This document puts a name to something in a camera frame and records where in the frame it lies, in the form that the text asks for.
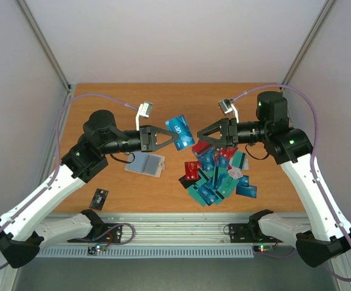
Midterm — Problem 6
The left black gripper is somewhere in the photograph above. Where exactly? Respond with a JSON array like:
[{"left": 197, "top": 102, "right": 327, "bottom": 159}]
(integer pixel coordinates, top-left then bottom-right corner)
[{"left": 101, "top": 125, "right": 179, "bottom": 155}]

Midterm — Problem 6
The blue card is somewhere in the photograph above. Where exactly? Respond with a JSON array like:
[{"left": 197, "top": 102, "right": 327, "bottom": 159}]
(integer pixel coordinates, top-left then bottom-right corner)
[
  {"left": 165, "top": 115, "right": 195, "bottom": 151},
  {"left": 236, "top": 185, "right": 258, "bottom": 199},
  {"left": 199, "top": 151, "right": 215, "bottom": 171}
]

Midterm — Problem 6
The beige card holder wallet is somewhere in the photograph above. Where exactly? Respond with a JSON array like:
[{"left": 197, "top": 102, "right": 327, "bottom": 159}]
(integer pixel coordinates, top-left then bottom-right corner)
[{"left": 124, "top": 152, "right": 165, "bottom": 178}]

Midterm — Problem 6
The teal VIP card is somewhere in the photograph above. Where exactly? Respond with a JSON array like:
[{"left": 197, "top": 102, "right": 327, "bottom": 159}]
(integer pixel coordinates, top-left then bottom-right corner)
[{"left": 217, "top": 176, "right": 238, "bottom": 198}]

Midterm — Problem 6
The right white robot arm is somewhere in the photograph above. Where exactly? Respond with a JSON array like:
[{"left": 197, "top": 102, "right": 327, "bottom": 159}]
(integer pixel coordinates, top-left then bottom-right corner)
[{"left": 197, "top": 91, "right": 351, "bottom": 267}]

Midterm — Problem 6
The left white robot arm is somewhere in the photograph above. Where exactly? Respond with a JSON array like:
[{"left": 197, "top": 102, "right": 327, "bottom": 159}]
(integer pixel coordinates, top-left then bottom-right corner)
[{"left": 0, "top": 110, "right": 178, "bottom": 269}]

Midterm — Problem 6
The red VIP card upper right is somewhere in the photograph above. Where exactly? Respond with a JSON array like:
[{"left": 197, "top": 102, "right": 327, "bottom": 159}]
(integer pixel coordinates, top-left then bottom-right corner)
[{"left": 219, "top": 147, "right": 238, "bottom": 160}]

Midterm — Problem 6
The red vip card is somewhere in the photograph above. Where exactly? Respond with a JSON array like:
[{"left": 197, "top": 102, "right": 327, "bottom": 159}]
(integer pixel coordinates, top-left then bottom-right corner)
[
  {"left": 184, "top": 161, "right": 199, "bottom": 181},
  {"left": 219, "top": 147, "right": 238, "bottom": 160}
]

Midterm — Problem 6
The red card top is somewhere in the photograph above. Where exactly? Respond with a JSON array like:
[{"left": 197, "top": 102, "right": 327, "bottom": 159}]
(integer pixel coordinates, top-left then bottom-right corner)
[{"left": 192, "top": 141, "right": 213, "bottom": 156}]

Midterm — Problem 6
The teal card upper right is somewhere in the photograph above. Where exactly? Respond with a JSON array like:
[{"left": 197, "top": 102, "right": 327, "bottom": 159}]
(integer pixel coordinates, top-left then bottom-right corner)
[{"left": 230, "top": 151, "right": 247, "bottom": 169}]

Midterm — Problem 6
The white red card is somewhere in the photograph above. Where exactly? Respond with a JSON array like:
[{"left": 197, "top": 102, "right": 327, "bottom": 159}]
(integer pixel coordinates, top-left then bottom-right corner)
[{"left": 227, "top": 167, "right": 243, "bottom": 179}]

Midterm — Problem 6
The red VIP card left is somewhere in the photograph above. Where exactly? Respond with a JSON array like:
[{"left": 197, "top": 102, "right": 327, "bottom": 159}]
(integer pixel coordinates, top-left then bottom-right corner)
[{"left": 184, "top": 161, "right": 199, "bottom": 181}]

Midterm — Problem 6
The black card under red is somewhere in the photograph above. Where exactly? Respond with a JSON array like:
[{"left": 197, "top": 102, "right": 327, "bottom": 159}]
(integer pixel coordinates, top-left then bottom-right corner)
[{"left": 178, "top": 175, "right": 195, "bottom": 189}]

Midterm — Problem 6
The lone black VIP card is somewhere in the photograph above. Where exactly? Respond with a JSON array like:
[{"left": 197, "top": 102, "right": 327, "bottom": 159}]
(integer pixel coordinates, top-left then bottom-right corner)
[{"left": 89, "top": 189, "right": 109, "bottom": 211}]

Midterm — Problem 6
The right small circuit board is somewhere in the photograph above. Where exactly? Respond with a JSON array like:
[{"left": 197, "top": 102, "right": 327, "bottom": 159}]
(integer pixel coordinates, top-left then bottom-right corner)
[{"left": 253, "top": 244, "right": 275, "bottom": 253}]

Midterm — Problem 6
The small circuit board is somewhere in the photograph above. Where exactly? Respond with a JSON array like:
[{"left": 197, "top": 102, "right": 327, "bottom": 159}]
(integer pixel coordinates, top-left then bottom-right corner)
[
  {"left": 253, "top": 244, "right": 275, "bottom": 253},
  {"left": 87, "top": 245, "right": 107, "bottom": 255}
]

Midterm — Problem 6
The left small circuit board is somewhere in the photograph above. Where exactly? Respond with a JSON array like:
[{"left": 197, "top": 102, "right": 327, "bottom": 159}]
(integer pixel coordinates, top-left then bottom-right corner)
[{"left": 87, "top": 245, "right": 107, "bottom": 255}]

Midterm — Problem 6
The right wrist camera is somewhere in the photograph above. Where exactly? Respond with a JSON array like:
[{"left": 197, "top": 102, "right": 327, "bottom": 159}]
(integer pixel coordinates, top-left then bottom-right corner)
[{"left": 218, "top": 98, "right": 239, "bottom": 123}]

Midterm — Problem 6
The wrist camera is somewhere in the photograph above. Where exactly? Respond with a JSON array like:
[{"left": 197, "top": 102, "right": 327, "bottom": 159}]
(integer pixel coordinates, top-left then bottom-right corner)
[
  {"left": 135, "top": 101, "right": 153, "bottom": 131},
  {"left": 218, "top": 98, "right": 239, "bottom": 123}
]

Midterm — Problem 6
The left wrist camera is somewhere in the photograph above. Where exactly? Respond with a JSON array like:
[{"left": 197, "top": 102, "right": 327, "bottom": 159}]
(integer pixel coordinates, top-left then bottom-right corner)
[{"left": 135, "top": 101, "right": 153, "bottom": 131}]

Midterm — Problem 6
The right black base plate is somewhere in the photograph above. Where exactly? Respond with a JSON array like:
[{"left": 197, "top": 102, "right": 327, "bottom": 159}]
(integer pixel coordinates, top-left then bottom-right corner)
[{"left": 227, "top": 223, "right": 281, "bottom": 244}]

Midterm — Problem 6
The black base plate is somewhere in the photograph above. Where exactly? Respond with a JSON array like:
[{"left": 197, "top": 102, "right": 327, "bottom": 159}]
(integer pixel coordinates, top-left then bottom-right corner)
[
  {"left": 227, "top": 223, "right": 281, "bottom": 244},
  {"left": 68, "top": 223, "right": 123, "bottom": 243}
]

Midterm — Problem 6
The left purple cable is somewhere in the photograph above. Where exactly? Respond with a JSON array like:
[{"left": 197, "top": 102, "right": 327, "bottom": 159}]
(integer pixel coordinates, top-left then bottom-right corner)
[{"left": 0, "top": 93, "right": 141, "bottom": 271}]

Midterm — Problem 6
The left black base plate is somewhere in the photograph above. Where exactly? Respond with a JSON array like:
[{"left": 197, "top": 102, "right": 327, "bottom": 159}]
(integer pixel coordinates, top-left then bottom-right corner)
[{"left": 68, "top": 223, "right": 123, "bottom": 243}]

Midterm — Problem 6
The right aluminium frame post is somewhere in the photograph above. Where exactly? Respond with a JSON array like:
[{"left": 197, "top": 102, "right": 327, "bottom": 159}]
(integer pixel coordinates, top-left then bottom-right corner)
[{"left": 282, "top": 0, "right": 338, "bottom": 85}]

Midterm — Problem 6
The aluminium frame post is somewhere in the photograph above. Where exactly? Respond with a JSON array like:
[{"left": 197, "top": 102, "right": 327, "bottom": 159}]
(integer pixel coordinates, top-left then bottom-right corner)
[
  {"left": 282, "top": 0, "right": 338, "bottom": 85},
  {"left": 15, "top": 0, "right": 71, "bottom": 92}
]

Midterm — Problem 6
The grey slotted cable duct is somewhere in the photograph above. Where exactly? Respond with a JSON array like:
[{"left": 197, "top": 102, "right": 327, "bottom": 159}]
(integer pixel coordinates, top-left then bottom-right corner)
[{"left": 37, "top": 246, "right": 254, "bottom": 259}]

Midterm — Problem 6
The left aluminium frame post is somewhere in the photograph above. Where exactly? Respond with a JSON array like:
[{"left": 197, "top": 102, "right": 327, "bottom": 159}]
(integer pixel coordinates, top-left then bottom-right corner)
[{"left": 15, "top": 0, "right": 71, "bottom": 92}]

